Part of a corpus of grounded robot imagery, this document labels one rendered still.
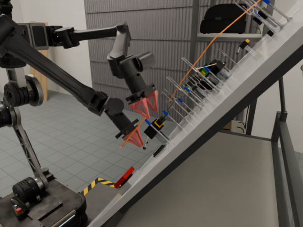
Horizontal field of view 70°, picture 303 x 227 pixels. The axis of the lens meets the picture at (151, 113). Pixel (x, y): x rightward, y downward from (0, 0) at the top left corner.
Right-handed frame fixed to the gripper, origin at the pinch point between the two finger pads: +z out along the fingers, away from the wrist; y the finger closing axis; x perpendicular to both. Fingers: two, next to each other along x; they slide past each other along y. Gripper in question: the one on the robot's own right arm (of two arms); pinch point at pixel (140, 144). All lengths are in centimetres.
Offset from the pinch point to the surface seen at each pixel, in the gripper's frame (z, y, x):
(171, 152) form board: 1.3, -27.0, -37.4
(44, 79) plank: -215, 211, 361
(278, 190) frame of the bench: 57, 31, -17
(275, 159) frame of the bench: 58, 58, -12
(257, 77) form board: -1, -23, -57
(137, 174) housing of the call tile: 3.1, -23.0, -18.3
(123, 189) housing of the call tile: 3.4, -27.6, -15.9
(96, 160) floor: -5, 80, 177
